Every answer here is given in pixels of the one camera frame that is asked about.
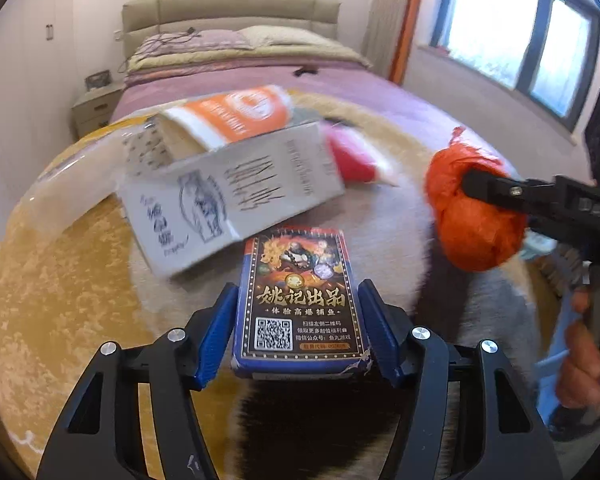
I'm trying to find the dark framed window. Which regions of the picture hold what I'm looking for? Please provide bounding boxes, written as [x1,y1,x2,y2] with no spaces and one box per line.
[430,0,600,136]

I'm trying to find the pink pillow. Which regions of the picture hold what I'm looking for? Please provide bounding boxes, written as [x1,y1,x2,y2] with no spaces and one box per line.
[132,29,253,58]

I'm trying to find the orange plastic bag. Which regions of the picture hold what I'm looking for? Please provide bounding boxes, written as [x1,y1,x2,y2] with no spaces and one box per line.
[425,127,528,271]

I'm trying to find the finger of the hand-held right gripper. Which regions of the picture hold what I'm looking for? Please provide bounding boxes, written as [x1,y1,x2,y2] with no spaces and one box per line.
[462,169,556,216]
[526,214,573,241]

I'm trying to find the beige nightstand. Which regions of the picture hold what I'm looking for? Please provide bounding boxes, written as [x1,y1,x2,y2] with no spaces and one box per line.
[70,82,126,138]

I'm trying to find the dark playing card box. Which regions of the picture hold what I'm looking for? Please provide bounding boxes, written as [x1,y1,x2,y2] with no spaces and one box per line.
[231,228,372,378]

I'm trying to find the beige and orange curtain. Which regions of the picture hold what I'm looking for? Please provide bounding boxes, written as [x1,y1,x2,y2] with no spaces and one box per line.
[362,0,431,86]

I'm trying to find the white printed carton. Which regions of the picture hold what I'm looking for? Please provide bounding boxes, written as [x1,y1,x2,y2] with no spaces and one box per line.
[117,120,346,278]

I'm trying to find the black charging cable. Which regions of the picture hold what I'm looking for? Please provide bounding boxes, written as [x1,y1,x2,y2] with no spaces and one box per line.
[117,27,201,73]

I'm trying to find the person's right hand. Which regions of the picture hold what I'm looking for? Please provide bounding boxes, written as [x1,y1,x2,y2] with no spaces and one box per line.
[555,290,600,408]

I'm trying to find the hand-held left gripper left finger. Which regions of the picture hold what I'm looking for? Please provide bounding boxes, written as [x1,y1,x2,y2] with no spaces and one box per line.
[37,282,241,480]

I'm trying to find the red and white packet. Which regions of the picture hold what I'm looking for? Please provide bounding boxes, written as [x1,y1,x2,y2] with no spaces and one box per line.
[322,122,401,188]

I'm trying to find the folded beige quilt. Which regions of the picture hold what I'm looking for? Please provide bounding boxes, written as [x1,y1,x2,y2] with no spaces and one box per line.
[125,45,373,78]

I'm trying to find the yellow printed blanket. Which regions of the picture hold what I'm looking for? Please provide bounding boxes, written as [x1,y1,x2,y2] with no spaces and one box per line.
[0,95,581,480]

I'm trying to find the bed with purple bedspread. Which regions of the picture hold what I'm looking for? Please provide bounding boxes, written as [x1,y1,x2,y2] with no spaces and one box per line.
[107,0,588,181]

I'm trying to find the orange and white box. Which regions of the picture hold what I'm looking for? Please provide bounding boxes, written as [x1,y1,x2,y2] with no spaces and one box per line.
[155,85,293,153]

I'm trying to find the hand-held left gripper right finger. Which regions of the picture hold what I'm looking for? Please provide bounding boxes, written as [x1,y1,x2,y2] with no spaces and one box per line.
[357,279,563,480]

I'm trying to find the cream dotted pillow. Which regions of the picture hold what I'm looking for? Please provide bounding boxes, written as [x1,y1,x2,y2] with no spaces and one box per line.
[237,25,331,51]

